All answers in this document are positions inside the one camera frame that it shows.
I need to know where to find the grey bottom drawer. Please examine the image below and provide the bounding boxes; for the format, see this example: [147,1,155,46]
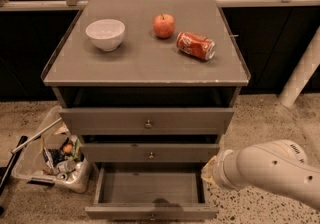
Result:
[86,164,217,221]

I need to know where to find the grey drawer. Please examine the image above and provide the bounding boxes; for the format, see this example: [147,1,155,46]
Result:
[81,143,219,163]
[60,108,234,135]
[86,164,217,221]

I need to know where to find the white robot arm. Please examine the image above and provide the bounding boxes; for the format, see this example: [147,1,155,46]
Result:
[201,140,320,211]

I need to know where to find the grey top drawer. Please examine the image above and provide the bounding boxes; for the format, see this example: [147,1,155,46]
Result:
[60,108,234,135]

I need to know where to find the grey drawer cabinet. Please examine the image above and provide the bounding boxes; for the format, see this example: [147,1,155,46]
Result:
[40,0,251,169]

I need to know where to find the grey middle drawer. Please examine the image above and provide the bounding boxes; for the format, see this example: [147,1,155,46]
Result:
[81,143,219,163]

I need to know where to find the red soda can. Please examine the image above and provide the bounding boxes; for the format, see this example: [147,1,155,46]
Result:
[176,32,216,61]

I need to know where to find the silver can in bin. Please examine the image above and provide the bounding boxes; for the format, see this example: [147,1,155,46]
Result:
[57,160,76,173]

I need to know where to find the small orange fruit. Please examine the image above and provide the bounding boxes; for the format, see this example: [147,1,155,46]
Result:
[62,144,73,154]

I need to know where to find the white diagonal pole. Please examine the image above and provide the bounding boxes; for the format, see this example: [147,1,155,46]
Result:
[278,26,320,107]

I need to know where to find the clear plastic bin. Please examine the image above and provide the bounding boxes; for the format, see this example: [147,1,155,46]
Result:
[12,106,91,193]

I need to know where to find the red apple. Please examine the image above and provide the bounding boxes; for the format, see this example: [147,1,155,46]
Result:
[153,14,175,39]

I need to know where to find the white ceramic bowl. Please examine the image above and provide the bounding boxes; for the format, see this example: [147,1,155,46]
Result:
[86,19,126,52]

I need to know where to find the black long tool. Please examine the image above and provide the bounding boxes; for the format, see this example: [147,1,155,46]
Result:
[0,135,29,216]

